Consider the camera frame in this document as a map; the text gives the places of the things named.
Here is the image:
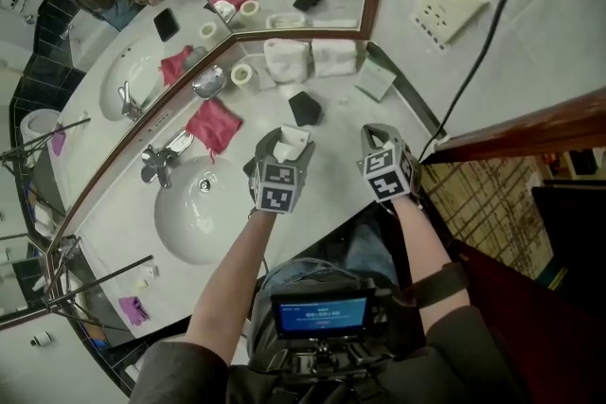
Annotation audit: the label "dark wooden door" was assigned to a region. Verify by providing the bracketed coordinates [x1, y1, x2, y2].
[531, 183, 606, 302]

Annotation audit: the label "red cloth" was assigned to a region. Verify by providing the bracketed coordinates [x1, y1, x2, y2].
[183, 97, 244, 156]

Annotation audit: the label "black armband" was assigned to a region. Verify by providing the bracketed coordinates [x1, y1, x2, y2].
[410, 261, 471, 309]

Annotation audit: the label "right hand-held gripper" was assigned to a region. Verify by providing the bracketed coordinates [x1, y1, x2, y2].
[354, 122, 423, 204]

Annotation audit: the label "white green sign card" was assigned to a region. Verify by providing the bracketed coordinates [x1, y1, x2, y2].
[352, 55, 399, 104]

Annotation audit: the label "purple cloth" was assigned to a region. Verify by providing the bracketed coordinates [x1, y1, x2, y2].
[116, 294, 152, 328]

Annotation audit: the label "metal soap dish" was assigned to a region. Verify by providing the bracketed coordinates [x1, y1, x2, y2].
[190, 64, 227, 101]

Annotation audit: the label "clear glass tumbler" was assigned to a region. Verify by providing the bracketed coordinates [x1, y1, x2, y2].
[55, 235, 82, 260]

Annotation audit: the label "person's right forearm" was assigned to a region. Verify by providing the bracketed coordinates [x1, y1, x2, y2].
[391, 195, 470, 340]

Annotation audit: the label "person's dark shirt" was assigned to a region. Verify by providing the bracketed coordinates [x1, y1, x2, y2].
[126, 304, 520, 404]

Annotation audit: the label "person's blue jeans legs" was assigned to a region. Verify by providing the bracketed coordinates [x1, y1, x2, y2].
[257, 220, 400, 300]

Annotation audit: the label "white wall power socket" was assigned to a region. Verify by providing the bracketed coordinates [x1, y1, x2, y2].
[409, 0, 492, 52]

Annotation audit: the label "white soap block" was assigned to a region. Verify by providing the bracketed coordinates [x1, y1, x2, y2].
[271, 124, 312, 166]

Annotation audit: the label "white folded towel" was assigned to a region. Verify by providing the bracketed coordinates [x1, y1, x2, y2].
[309, 37, 358, 79]
[262, 36, 312, 85]

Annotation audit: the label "white sink basin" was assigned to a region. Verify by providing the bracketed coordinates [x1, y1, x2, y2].
[152, 153, 267, 266]

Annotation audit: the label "person's left forearm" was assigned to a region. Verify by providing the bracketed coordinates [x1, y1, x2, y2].
[183, 206, 281, 366]

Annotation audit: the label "long black tray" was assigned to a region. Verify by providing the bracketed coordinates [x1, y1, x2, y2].
[365, 40, 450, 144]

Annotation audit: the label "dark wooden door frame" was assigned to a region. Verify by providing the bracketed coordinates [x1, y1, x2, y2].
[432, 88, 606, 166]

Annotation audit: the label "chrome faucet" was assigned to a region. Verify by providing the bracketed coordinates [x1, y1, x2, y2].
[139, 129, 196, 190]

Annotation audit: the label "black tripod stand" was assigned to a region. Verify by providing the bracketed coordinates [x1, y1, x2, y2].
[0, 235, 156, 333]

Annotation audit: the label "large wood-framed mirror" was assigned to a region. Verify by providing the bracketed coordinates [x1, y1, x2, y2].
[0, 0, 237, 253]

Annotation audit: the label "thick black cable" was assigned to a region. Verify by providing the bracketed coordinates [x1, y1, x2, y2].
[418, 0, 546, 166]

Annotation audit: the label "toilet paper roll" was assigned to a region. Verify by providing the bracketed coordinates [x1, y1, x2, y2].
[229, 60, 276, 92]

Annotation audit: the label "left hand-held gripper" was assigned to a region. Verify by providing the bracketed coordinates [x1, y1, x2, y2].
[242, 126, 317, 216]

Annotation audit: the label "chest-mounted screen device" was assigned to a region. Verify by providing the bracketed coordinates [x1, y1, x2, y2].
[269, 282, 376, 341]

